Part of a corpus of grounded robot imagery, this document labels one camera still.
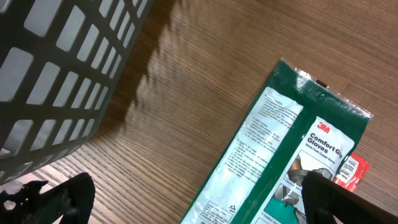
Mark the red stick packet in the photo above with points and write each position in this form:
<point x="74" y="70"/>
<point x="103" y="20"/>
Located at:
<point x="352" y="172"/>

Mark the grey plastic mesh basket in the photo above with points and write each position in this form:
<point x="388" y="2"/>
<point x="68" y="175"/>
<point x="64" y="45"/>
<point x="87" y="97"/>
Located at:
<point x="60" y="64"/>

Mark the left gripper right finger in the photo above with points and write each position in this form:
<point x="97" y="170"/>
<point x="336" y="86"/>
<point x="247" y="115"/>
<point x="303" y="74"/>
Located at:
<point x="326" y="202"/>

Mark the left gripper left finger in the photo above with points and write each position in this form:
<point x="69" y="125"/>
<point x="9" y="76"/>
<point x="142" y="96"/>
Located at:
<point x="70" y="202"/>

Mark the green sponge package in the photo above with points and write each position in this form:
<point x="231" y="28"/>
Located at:
<point x="293" y="127"/>

